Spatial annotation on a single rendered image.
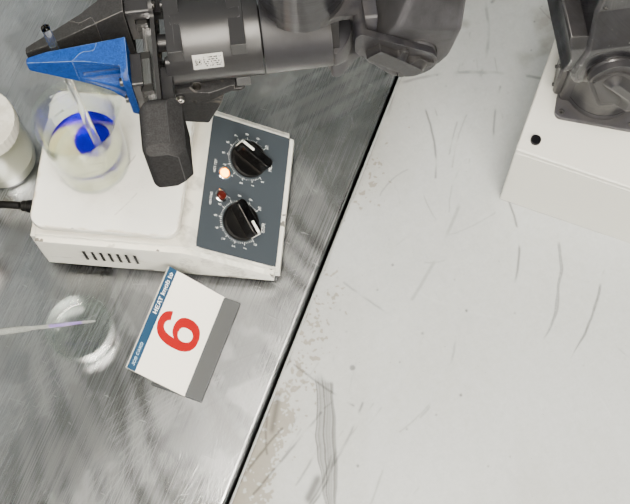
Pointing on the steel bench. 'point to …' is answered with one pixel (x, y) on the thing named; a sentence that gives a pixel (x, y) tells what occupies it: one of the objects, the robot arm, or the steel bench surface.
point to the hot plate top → (55, 206)
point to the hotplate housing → (70, 243)
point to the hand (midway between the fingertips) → (78, 53)
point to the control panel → (276, 146)
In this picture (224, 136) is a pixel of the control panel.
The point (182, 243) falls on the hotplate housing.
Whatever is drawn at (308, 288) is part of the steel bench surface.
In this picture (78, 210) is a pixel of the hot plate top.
